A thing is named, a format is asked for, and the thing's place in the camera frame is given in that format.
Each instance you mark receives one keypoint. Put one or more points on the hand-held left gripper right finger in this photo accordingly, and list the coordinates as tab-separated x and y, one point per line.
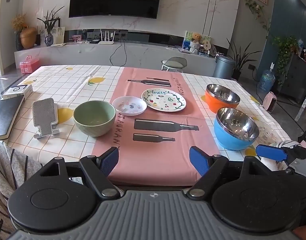
199	160

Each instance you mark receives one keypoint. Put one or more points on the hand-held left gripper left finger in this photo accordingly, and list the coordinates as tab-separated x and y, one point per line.
110	160

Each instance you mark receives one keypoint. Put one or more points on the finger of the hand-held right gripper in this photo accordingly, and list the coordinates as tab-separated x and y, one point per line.
269	152

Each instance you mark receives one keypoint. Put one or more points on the blue steel bowl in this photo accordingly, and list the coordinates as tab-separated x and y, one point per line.
226	137

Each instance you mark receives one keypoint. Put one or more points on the green ceramic bowl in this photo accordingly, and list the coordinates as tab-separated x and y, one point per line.
94	120

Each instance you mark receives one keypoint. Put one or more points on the small white sticker plate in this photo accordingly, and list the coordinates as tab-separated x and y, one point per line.
129	106

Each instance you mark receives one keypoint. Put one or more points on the orange steel bowl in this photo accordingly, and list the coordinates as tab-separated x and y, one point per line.
213	103

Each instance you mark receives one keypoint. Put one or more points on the white fruit-print plate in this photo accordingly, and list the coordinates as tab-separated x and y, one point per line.
164	100

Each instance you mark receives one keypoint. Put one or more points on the clear glass plate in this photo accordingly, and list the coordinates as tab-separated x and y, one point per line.
268	133

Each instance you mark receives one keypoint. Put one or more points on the black ruffled cloth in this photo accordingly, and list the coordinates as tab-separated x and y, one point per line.
305	136

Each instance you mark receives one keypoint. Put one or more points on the pink and white printed tablecloth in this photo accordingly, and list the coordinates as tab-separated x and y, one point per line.
153	142

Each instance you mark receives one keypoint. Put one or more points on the pink space heater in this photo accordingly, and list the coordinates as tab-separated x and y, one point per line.
270	102

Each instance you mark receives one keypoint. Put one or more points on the long cardboard box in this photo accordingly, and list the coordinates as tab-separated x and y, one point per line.
303	107

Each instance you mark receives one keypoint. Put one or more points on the blue water bottle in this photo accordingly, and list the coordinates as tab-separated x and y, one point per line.
267	80

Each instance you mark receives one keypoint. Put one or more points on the grey phone stand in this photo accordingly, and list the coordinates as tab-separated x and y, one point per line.
44	116

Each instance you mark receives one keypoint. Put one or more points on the dark grey cabinet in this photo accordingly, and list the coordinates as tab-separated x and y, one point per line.
299	77

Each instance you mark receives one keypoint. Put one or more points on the grey trash can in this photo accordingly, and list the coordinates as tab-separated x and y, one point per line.
223	67

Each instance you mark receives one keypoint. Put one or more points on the tall-leaf potted plant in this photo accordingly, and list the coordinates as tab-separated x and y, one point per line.
239	60

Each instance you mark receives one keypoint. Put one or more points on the grey stool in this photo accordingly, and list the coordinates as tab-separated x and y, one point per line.
174	63

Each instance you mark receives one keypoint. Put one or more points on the bushy green potted plant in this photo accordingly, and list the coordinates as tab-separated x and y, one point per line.
285	52

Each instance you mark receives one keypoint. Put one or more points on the black notebook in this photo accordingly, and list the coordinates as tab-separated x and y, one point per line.
5	116

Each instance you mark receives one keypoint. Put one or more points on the marble television console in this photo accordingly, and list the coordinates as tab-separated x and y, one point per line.
148	52

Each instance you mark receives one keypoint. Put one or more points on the white cardboard box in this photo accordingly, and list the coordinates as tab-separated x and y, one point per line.
17	92

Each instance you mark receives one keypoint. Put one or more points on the teddy bear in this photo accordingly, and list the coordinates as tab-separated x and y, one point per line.
196	42

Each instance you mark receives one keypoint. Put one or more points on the green illustrated board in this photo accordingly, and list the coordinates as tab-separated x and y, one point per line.
205	42

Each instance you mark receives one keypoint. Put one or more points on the white router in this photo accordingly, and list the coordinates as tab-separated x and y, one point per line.
106	42

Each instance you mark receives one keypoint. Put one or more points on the pink storage box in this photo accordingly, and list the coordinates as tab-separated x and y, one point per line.
29	65

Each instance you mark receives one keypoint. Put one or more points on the pink photo card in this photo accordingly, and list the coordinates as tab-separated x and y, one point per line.
76	38

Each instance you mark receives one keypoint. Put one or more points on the sheet of paper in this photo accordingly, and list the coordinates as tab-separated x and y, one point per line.
58	45

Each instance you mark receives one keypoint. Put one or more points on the white picture card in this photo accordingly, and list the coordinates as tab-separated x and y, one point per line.
59	35

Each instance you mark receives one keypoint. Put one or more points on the blue vase with green plant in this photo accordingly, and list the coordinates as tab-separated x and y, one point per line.
48	39

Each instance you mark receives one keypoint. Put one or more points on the hanging vine plant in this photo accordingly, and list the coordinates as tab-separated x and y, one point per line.
257	11

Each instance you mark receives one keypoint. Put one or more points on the brown acorn-shaped vase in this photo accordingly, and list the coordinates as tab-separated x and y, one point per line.
28	38

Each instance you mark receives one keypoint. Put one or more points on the dark vase with dried flowers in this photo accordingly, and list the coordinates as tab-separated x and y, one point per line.
18	40

